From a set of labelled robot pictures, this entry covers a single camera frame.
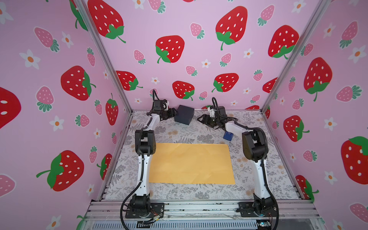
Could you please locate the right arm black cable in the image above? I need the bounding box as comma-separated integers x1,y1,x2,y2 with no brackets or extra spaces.
211,97,280,230

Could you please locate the blue tape dispenser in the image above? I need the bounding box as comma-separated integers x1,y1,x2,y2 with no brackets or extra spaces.
223,131,233,141

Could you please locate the orange wrapping paper sheet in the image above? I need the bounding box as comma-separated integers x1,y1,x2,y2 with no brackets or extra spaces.
149,143,235,185

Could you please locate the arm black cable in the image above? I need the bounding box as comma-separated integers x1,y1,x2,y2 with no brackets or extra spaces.
120,89,161,230
211,97,280,230

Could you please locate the dark grey gift box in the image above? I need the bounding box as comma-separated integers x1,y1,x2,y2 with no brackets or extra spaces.
174,105,195,125

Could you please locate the right aluminium corner post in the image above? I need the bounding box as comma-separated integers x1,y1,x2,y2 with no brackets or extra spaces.
261,0,331,115

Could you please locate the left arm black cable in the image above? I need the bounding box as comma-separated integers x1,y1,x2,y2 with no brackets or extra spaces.
120,89,161,230

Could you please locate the aluminium corner post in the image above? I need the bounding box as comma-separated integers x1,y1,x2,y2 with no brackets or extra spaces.
75,0,133,115
261,0,331,115

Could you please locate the left aluminium corner post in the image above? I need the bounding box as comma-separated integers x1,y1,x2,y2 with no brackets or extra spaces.
75,0,133,115

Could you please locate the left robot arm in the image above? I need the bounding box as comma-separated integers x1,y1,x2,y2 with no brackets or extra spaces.
128,99,177,216

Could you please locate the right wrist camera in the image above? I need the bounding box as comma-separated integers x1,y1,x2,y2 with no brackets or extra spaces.
208,107,216,118

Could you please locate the aluminium front frame rail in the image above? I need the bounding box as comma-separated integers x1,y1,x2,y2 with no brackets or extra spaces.
81,200,327,230

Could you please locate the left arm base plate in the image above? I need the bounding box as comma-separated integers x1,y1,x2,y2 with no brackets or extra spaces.
125,203,165,219

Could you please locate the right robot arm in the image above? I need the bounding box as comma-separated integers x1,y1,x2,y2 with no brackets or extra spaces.
197,106,278,216

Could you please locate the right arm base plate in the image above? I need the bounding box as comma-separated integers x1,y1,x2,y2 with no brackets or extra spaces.
236,202,278,218

